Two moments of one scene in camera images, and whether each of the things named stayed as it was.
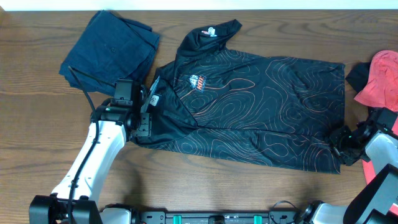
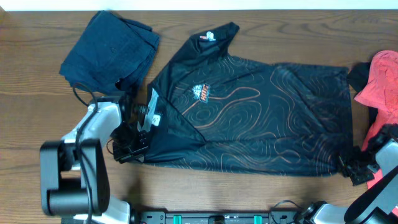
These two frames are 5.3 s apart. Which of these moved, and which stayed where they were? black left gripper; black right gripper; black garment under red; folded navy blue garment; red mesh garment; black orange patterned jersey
Moved: black left gripper; black right gripper; black orange patterned jersey
Stayed: folded navy blue garment; black garment under red; red mesh garment
